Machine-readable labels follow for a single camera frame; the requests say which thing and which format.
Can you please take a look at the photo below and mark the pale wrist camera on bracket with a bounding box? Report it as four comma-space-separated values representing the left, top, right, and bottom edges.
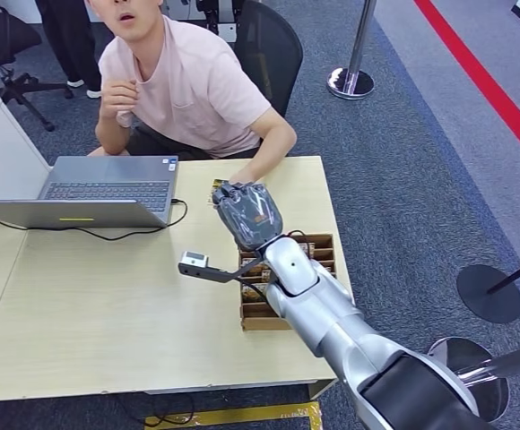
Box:
178, 251, 265, 286

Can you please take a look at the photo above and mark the grey open laptop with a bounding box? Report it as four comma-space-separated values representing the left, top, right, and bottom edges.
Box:
0, 155, 179, 231

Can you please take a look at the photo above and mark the black round base stanchion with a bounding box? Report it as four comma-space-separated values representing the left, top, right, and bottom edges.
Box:
456, 251, 520, 326

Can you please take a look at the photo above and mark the person's left hand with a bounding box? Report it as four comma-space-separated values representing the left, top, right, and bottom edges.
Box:
228, 168, 259, 186

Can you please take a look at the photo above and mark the standing person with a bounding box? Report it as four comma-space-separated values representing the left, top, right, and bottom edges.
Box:
35, 0, 104, 100

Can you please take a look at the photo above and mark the white cabinet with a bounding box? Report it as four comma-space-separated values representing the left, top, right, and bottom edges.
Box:
0, 94, 53, 202

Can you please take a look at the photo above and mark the black and white equipment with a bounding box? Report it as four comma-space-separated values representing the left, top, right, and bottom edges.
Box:
163, 0, 246, 45

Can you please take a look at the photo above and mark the black swivel office chair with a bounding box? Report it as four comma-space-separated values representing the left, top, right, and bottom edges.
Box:
0, 6, 75, 133

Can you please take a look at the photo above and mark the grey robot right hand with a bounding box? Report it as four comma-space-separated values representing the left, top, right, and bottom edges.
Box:
211, 181, 284, 253

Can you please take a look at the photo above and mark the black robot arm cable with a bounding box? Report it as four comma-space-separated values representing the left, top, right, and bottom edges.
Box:
241, 277, 271, 305

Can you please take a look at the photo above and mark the person's right hand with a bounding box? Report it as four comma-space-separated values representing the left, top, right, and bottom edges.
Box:
99, 78, 140, 121

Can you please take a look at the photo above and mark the black mesh office chair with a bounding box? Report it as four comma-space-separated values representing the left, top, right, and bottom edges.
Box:
234, 0, 305, 120

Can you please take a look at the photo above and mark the brown cardboard card organizer box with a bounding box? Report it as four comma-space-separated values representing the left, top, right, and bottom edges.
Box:
237, 233, 338, 331

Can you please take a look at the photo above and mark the black floor cable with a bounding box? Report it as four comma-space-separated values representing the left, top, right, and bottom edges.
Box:
116, 392, 197, 430

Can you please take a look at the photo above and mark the black laptop power cable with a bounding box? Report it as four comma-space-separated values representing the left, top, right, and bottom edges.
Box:
0, 198, 189, 243

